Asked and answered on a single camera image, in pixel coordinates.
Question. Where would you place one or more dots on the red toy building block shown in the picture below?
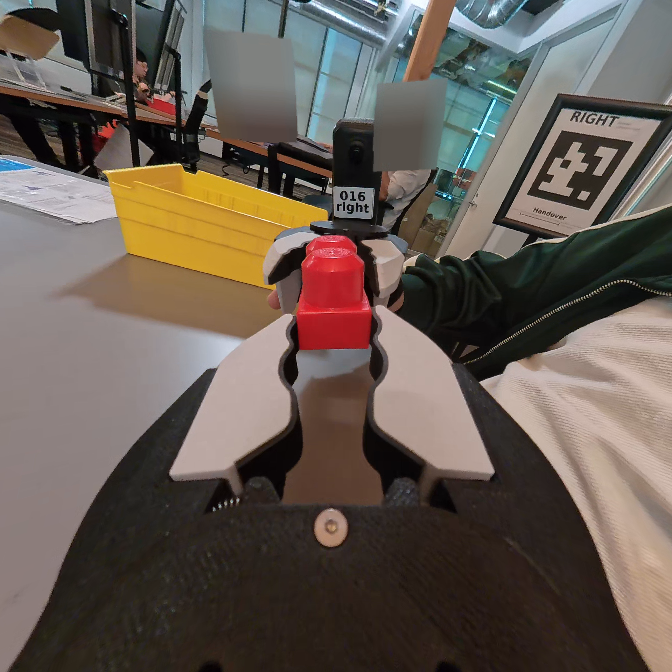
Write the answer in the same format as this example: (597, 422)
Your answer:
(333, 320)

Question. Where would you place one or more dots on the person's dark green jacket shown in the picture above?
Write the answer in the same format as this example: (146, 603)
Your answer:
(619, 320)

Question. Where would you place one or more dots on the person's right forearm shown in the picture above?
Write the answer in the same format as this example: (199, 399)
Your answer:
(525, 283)

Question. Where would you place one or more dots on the blue and white paper sheet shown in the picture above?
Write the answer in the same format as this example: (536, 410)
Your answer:
(52, 194)

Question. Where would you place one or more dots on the person's white shirt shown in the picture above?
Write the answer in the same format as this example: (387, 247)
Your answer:
(603, 446)

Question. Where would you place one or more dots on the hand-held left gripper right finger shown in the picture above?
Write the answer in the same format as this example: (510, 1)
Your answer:
(430, 414)

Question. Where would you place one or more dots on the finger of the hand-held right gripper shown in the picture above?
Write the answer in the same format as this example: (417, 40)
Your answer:
(286, 252)
(386, 267)

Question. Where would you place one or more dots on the black computer monitor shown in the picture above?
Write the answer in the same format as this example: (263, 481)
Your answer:
(105, 36)

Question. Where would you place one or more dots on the wooden pillar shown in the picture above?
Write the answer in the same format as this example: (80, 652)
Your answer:
(430, 36)

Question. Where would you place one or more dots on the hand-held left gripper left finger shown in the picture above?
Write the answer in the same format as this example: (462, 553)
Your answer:
(236, 414)

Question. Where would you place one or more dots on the yellow plastic bin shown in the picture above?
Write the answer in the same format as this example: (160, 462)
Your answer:
(183, 231)

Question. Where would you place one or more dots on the framed marker poster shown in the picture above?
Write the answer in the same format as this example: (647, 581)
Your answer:
(577, 168)

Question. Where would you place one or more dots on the background wooden desk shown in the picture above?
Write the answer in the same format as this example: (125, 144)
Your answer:
(252, 147)
(63, 102)

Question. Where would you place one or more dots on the person's right hand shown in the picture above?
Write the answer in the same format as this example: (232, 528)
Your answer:
(272, 302)

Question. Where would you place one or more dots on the grey desk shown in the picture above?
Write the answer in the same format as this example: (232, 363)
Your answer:
(105, 341)

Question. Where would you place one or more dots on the black bag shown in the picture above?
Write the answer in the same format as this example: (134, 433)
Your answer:
(307, 148)

